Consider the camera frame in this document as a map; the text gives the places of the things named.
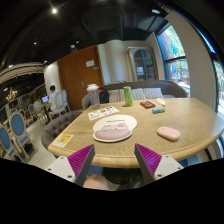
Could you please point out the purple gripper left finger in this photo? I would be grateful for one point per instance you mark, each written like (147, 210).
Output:
(73, 168)

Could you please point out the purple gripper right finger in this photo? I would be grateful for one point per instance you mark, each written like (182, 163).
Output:
(153, 165)

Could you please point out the pink computer mouse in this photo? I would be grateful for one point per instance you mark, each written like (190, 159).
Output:
(168, 133)

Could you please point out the white cat mouse pad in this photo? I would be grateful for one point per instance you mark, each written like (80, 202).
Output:
(114, 128)

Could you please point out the yellow QR code sticker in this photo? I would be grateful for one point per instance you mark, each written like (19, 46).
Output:
(62, 140)

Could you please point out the grey tufted armchair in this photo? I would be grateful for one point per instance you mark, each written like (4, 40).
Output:
(56, 126)

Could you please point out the teal small case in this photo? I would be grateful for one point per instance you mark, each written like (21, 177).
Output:
(158, 110)

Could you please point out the white printed leaflet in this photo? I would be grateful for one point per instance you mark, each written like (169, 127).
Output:
(102, 112)

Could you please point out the black red small box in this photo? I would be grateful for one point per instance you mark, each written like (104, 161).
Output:
(147, 104)

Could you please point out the white small object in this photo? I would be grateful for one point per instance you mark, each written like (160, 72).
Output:
(160, 101)

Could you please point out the green drink can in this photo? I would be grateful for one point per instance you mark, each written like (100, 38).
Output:
(128, 96)

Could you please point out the striped cushion right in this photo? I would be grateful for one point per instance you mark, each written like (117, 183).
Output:
(146, 93)

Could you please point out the striped cushion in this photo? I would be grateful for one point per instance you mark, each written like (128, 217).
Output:
(146, 93)
(116, 95)

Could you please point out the black backpack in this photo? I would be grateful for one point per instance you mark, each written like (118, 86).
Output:
(103, 96)

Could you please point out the person in white shirt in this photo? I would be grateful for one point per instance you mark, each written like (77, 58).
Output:
(52, 103)

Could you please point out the open laptop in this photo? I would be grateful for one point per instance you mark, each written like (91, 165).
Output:
(45, 99)

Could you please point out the striped cushion left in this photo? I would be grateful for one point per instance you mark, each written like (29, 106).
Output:
(116, 95)

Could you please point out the clear tumbler with lid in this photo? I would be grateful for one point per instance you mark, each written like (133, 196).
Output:
(92, 90)

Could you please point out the blue white chair front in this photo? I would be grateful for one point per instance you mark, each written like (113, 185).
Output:
(20, 134)

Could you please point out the blue white chair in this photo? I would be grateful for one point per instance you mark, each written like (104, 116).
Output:
(5, 141)
(20, 134)

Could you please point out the dark curved sofa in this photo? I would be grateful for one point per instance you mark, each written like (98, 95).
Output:
(169, 89)

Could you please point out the blue white chair left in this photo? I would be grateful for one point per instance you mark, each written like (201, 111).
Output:
(5, 141)

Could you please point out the brown wooden door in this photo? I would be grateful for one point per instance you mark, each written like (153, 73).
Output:
(77, 70)

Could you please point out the arched wooden cabinet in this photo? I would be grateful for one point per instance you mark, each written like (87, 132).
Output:
(143, 63)

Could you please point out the large window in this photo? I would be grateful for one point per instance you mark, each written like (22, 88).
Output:
(174, 58)

